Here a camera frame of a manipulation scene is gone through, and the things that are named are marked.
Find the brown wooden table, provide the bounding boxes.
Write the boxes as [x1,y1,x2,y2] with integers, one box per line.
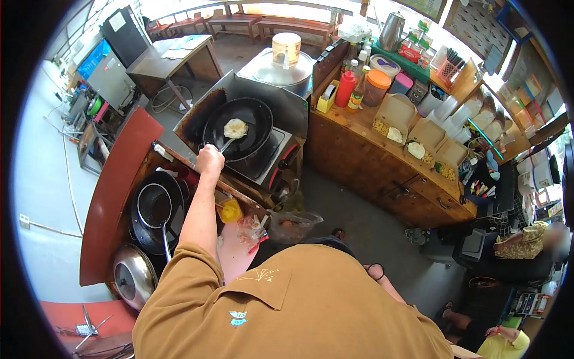
[126,34,224,110]

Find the fried egg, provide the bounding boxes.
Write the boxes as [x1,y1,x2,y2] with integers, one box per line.
[223,118,249,139]

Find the sauce bottle with yellow label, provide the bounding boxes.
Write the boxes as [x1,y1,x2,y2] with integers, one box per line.
[346,66,371,114]

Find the clear plastic bag with eggs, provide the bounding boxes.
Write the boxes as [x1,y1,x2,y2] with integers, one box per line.
[268,211,324,244]

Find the wire strainer ladle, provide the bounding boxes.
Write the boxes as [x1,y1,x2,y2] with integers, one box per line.
[136,183,173,263]

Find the metal spatula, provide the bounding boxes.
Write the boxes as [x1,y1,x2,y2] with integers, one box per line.
[218,130,246,155]

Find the container with pink lid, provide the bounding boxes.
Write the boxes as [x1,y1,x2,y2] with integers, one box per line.
[388,72,414,96]

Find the black cabinet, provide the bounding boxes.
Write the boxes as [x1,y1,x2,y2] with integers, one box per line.
[99,5,153,69]

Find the yellow tape dispenser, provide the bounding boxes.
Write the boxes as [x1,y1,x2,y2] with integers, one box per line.
[316,79,341,114]

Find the clear plastic jar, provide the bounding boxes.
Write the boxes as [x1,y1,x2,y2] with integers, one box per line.
[272,32,302,68]

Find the jar with orange lid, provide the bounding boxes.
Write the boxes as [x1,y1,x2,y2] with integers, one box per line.
[361,69,393,108]

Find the black wok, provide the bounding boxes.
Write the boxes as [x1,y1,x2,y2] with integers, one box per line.
[129,171,186,256]

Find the open cardboard food box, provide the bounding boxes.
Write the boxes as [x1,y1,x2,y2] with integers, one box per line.
[433,138,471,185]
[404,118,448,169]
[372,93,419,146]

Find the person's left hand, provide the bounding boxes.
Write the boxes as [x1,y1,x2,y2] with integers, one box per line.
[196,144,226,177]

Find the person's legs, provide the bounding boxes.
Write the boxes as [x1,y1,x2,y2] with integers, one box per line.
[300,228,359,261]

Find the metal kettle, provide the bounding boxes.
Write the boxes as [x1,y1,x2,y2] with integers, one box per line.
[378,12,407,54]

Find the pink cutlery basket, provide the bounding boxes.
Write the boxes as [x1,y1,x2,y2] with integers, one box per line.
[436,48,467,84]

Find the wooden counter cabinet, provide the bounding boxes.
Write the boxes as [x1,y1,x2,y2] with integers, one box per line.
[305,104,479,229]

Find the black and red stove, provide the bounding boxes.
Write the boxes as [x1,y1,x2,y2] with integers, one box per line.
[211,127,300,191]

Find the yellow plastic container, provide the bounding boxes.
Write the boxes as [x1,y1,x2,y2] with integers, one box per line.
[219,198,244,224]

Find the wooden bench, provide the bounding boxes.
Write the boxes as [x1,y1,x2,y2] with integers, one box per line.
[203,4,264,45]
[257,10,344,51]

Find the stack of clear plastic cups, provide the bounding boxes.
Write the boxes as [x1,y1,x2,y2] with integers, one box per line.
[418,92,472,144]

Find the large metal pot with lid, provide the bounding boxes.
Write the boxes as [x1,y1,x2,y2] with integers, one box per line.
[236,47,317,98]

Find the red squeeze bottle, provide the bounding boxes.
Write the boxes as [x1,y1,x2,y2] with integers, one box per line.
[335,69,356,108]

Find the person's body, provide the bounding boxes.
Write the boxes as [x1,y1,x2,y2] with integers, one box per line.
[132,241,454,359]

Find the red curved counter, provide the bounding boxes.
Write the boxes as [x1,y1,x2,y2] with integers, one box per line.
[79,107,166,287]

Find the metal tongs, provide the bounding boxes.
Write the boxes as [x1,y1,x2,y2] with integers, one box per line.
[74,303,114,351]

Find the black frying pan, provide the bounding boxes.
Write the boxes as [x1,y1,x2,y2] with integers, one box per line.
[202,97,274,163]

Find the round metal lid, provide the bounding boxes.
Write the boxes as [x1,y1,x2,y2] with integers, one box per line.
[112,244,159,312]

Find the metal splash guard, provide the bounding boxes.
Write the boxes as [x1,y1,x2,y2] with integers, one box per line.
[173,69,310,153]

